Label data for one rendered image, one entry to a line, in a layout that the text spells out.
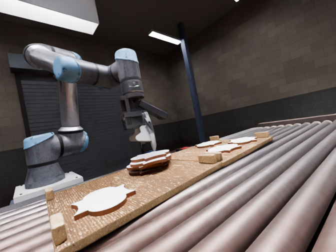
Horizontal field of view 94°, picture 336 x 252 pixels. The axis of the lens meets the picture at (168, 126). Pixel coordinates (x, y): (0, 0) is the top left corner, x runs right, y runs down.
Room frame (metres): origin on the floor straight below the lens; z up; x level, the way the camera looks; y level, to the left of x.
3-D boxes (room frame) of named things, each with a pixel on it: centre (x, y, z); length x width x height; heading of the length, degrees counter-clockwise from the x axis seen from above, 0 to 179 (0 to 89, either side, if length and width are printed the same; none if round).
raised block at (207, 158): (0.50, -0.10, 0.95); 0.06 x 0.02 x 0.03; 40
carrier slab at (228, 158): (0.74, -0.19, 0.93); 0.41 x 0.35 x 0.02; 128
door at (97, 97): (4.80, 2.17, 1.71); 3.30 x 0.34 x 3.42; 133
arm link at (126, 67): (0.55, 0.10, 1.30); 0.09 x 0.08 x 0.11; 55
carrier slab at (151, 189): (0.48, 0.13, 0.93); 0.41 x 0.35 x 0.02; 130
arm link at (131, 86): (0.55, 0.10, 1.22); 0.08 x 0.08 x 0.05
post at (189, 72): (5.28, -1.06, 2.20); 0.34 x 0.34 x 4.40; 43
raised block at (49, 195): (0.45, 0.37, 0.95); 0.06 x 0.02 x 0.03; 40
